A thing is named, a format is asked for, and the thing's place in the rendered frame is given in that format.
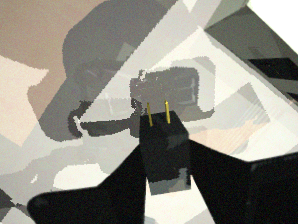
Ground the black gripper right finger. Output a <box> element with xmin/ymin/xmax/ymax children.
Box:
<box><xmin>190</xmin><ymin>139</ymin><xmax>298</xmax><ymax>224</ymax></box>

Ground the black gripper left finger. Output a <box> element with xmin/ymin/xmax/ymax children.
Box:
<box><xmin>27</xmin><ymin>144</ymin><xmax>147</xmax><ymax>224</ymax></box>

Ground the black two-prong charger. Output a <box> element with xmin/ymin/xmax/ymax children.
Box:
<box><xmin>139</xmin><ymin>99</ymin><xmax>191</xmax><ymax>196</ymax></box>

